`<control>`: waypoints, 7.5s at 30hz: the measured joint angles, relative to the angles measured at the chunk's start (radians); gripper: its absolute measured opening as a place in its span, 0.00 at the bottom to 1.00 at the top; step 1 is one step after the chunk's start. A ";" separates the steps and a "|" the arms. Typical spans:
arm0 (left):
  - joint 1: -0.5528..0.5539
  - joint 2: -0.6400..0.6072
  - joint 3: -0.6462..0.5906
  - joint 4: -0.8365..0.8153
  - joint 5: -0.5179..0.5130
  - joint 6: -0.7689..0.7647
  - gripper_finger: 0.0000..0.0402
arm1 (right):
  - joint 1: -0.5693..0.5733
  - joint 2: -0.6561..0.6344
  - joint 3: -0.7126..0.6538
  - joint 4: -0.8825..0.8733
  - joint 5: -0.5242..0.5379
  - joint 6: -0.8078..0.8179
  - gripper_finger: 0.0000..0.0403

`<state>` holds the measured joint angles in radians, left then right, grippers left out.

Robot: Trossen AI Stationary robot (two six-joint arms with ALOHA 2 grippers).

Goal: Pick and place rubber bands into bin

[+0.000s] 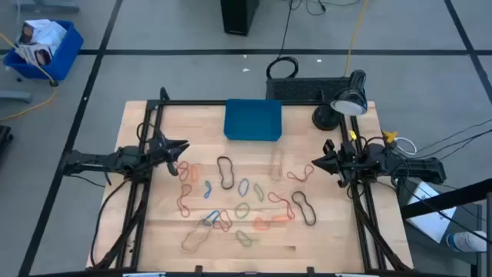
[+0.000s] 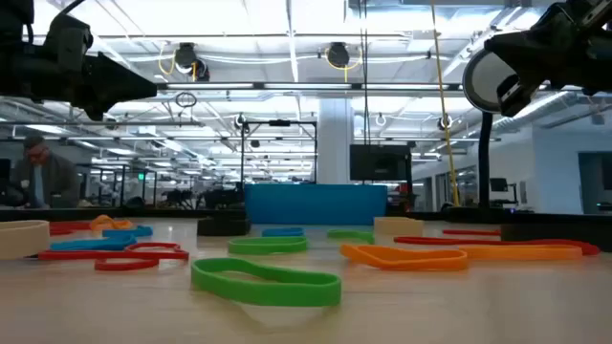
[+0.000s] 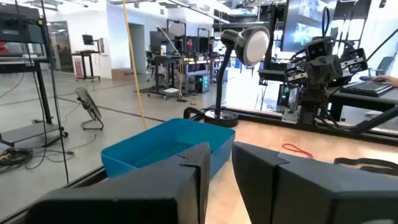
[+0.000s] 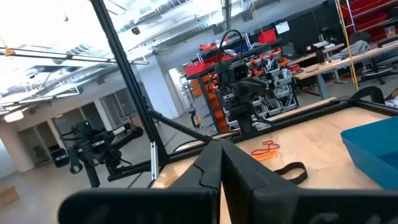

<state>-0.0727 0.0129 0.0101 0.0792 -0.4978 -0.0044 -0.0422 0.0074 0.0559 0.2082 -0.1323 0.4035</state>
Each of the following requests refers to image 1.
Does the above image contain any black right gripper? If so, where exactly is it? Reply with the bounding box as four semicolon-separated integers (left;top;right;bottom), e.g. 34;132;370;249
311;138;358;188

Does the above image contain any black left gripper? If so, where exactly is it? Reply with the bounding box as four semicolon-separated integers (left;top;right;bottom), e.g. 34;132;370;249
148;128;191;177

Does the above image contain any red rubber band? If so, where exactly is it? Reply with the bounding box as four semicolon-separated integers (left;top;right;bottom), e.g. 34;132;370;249
176;183;194;219
212;209;234;233
267;192;297;222
176;160;191;182
286;164;315;183

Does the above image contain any green rubber band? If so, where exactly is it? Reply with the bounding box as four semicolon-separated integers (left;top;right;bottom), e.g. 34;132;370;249
252;182;266;203
234;229;255;249
234;202;251;220

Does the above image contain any blue plastic bin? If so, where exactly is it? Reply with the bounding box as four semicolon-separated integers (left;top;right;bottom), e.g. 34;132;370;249
223;98;284;142

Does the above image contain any black desk lamp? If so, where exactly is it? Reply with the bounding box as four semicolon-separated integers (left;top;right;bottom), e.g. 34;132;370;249
311;68;369;132

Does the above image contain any black perforated panel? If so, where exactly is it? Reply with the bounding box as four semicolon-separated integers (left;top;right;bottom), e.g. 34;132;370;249
265;76;351;102

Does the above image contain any black metal beam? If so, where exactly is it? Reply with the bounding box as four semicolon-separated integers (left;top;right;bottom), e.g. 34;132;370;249
399;178;492;221

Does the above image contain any blue floor crate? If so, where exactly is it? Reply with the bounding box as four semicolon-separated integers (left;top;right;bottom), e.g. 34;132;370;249
2;18;85;82

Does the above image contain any black computer tower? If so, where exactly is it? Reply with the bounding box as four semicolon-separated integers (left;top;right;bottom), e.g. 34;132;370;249
220;0;261;37

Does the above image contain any clear plastic bottle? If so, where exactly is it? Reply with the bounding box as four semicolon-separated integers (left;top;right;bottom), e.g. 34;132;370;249
445;230;489;254

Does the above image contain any grey table foot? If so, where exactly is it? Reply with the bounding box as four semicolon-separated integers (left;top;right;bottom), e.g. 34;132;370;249
9;0;81;13
0;89;33;104

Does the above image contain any black chair base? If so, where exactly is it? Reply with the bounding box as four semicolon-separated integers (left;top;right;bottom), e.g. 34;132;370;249
0;124;15;155

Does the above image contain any white printed cardboard box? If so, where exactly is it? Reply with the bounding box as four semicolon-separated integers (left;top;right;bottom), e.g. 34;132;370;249
15;43;54;67
18;18;68;51

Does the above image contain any white cable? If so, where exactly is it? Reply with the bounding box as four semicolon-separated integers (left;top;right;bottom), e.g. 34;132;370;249
395;136;418;156

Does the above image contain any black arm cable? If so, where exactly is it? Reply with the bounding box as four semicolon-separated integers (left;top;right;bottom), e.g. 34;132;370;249
89;177;130;268

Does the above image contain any coiled black cable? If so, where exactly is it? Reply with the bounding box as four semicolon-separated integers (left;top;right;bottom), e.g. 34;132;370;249
265;0;300;80

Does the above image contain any yellow cable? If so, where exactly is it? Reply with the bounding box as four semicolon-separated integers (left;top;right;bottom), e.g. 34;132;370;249
0;32;59;122
344;0;371;77

